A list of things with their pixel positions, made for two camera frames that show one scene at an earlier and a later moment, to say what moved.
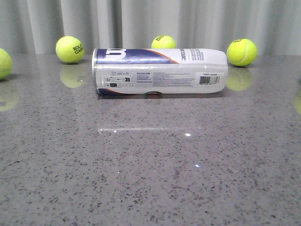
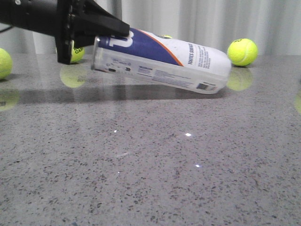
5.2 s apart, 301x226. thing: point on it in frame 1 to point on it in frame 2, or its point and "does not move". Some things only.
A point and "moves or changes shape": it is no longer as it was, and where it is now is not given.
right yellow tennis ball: (242, 52) does not move
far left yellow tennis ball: (5, 64) does not move
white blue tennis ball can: (117, 71) moves or changes shape
